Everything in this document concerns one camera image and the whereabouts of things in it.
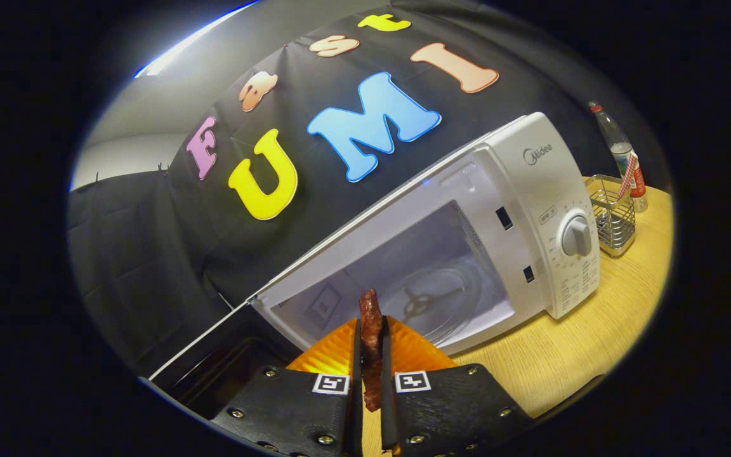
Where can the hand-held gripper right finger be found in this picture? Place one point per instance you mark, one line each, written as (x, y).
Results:
(386, 406)

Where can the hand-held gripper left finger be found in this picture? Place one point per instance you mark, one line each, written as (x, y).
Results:
(357, 406)

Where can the dark red meat strip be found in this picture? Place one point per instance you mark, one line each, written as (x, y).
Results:
(370, 330)

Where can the white toaster oven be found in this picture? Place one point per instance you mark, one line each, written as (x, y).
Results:
(530, 190)

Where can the glass turntable plate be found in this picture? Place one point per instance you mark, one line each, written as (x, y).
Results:
(464, 298)

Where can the red striped straw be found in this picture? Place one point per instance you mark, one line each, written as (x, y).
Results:
(626, 181)

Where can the clear bottle with red label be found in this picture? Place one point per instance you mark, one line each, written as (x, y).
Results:
(622, 152)

